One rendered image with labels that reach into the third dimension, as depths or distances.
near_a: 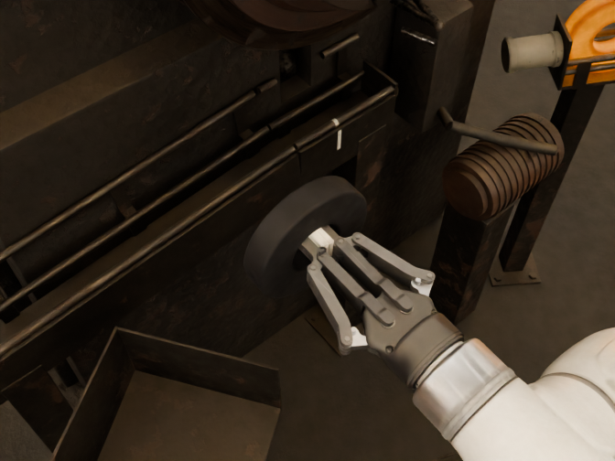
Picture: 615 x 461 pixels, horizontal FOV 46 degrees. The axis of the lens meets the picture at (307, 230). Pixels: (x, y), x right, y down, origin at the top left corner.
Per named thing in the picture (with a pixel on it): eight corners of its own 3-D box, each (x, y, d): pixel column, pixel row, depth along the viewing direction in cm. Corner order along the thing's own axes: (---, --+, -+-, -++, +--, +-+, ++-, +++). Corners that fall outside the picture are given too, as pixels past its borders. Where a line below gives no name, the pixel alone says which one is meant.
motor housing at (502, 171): (407, 304, 170) (441, 150, 127) (470, 254, 179) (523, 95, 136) (447, 341, 164) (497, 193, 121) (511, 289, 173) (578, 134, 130)
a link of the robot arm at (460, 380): (502, 398, 73) (460, 356, 76) (529, 361, 66) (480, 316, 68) (440, 454, 70) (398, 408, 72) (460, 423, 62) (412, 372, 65)
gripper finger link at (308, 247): (333, 269, 77) (311, 284, 76) (303, 238, 79) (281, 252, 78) (333, 262, 75) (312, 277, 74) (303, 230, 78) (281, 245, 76)
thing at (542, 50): (499, 58, 127) (502, 30, 122) (550, 50, 126) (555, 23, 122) (507, 80, 123) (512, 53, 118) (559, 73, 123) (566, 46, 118)
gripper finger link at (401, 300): (404, 312, 71) (415, 305, 72) (333, 237, 76) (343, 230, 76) (399, 329, 74) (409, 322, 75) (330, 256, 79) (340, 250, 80)
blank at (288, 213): (230, 234, 72) (250, 256, 70) (347, 148, 76) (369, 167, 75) (253, 299, 85) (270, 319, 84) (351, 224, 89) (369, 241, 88)
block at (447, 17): (379, 103, 131) (392, -10, 111) (411, 84, 134) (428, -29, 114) (421, 137, 126) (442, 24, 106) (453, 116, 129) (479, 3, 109)
